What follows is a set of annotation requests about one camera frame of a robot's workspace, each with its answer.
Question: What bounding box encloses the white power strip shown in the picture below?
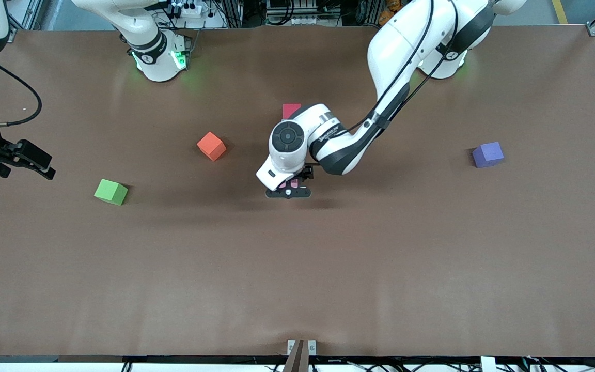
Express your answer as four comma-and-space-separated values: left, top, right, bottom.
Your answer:
173, 2, 203, 17

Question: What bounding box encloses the purple foam block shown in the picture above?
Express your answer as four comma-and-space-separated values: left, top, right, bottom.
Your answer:
472, 142, 505, 168

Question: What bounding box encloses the brown mounting pole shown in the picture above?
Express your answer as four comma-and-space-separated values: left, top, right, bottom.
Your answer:
283, 339, 310, 372

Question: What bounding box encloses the orange foam block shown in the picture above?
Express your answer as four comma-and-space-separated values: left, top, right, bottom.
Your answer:
197, 131, 227, 162

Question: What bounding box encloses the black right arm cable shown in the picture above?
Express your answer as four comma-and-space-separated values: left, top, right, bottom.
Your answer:
0, 57, 43, 128

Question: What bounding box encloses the white vented device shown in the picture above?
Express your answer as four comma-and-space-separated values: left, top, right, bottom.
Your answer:
265, 0, 320, 26

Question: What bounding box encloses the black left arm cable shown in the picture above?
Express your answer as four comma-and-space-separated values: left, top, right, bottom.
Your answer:
347, 0, 458, 136

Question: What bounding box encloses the black cable bundle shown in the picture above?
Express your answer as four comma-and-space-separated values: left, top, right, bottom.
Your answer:
122, 355, 595, 372

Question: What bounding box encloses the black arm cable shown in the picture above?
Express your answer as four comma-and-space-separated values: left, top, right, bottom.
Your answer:
0, 57, 43, 128
347, 0, 458, 136

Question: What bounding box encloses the metal bracket plate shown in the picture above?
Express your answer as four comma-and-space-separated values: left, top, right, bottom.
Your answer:
287, 339, 317, 356

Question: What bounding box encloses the green foam block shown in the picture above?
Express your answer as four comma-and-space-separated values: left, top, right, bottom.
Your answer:
94, 179, 129, 206

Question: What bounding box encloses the bag of orange fruit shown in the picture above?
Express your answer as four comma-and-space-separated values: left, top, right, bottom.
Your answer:
379, 0, 406, 26

